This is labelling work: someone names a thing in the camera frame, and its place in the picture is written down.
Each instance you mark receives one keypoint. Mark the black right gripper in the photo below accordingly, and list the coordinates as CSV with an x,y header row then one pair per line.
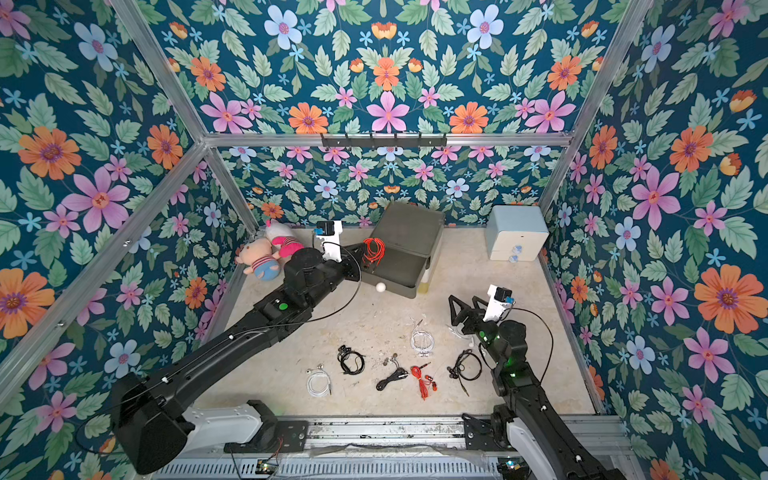
x,y
474,323

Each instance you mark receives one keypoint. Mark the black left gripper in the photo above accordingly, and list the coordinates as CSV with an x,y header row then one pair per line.
x,y
350,263

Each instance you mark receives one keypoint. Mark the red wired earphones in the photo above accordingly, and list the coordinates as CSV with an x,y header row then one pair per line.
x,y
375,250
426,382

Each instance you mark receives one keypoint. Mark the grey top drawer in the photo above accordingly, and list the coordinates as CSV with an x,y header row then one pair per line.
x,y
400,272

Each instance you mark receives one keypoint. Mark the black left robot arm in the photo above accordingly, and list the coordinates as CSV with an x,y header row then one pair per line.
x,y
150,417

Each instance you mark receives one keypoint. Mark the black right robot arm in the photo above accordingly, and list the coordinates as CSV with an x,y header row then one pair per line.
x,y
526,421

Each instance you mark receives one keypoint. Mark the white earphones right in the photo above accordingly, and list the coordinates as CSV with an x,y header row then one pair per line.
x,y
457,332

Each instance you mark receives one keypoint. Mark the white earphones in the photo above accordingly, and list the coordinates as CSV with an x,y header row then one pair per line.
x,y
319,382
457,332
422,342

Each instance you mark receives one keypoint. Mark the white earphones centre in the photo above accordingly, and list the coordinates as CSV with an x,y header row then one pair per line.
x,y
422,342

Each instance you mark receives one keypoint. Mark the three-drawer mini cabinet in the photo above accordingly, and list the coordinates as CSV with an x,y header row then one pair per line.
x,y
413,229

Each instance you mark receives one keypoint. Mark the black coiled earphones right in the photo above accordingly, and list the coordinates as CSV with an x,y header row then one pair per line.
x,y
466,368

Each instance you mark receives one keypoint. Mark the black coiled earphones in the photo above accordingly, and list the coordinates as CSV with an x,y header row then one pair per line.
x,y
466,368
350,361

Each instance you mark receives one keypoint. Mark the black bundled earphones centre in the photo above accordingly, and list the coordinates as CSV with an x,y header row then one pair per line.
x,y
398,374

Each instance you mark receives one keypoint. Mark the black coiled earphones left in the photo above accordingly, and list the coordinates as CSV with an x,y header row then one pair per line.
x,y
350,361

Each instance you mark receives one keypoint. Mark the white earphones front left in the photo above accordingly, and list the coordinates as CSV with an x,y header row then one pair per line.
x,y
319,382

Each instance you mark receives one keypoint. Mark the pink white plush toy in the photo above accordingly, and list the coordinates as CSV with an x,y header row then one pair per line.
x,y
282,239

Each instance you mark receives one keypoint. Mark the light blue small cabinet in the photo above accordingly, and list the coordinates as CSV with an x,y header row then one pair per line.
x,y
515,233

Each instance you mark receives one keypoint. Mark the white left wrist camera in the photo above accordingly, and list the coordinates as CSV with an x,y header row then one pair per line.
x,y
328,233

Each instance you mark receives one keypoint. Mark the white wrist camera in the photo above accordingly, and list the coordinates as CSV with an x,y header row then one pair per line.
x,y
328,233
498,301

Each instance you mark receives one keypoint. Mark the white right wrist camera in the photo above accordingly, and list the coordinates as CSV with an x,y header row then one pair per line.
x,y
498,301

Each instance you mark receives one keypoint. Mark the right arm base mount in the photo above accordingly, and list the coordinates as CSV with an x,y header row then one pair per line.
x,y
482,434

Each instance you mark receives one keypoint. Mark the black hook rail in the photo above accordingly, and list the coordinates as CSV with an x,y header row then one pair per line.
x,y
373,141

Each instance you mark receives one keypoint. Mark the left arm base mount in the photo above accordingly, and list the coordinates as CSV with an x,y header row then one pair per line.
x,y
276,434

